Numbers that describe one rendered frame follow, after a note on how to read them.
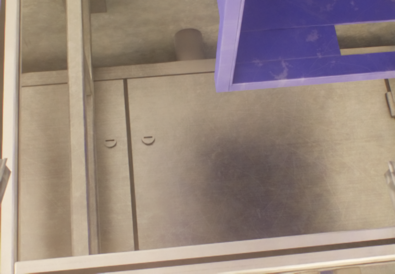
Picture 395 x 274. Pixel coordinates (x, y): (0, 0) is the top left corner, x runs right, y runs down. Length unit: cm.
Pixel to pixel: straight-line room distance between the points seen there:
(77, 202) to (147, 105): 38
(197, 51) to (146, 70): 13
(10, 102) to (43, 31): 48
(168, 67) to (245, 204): 31
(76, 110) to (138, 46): 48
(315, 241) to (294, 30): 26
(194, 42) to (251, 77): 67
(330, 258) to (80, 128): 39
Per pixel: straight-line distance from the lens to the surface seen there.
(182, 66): 128
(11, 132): 89
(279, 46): 73
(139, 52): 145
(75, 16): 106
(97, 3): 128
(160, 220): 116
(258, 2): 76
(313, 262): 82
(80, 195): 92
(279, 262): 82
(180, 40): 137
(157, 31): 138
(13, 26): 97
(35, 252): 117
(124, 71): 128
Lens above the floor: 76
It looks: 25 degrees down
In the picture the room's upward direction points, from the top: 173 degrees clockwise
